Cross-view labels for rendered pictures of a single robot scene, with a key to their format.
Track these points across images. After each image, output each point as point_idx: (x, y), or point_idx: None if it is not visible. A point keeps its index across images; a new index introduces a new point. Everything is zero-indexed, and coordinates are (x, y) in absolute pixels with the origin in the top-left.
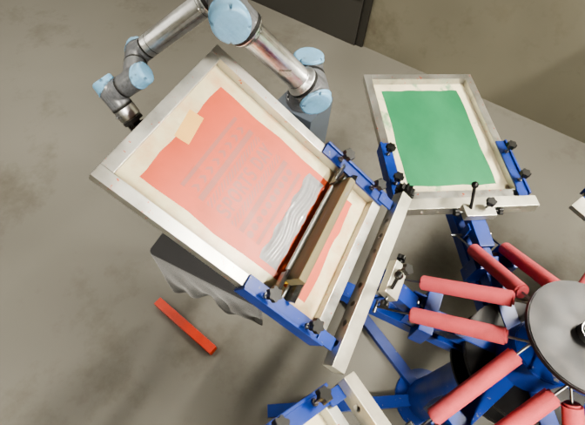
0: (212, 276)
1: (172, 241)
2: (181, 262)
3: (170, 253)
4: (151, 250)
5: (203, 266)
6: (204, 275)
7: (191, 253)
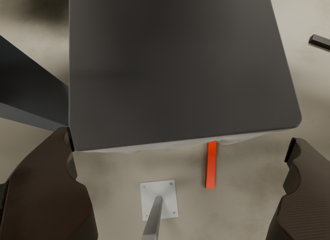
0: (261, 4)
1: (257, 100)
2: (277, 59)
3: (279, 87)
4: (299, 122)
5: (258, 25)
6: (269, 15)
7: (254, 57)
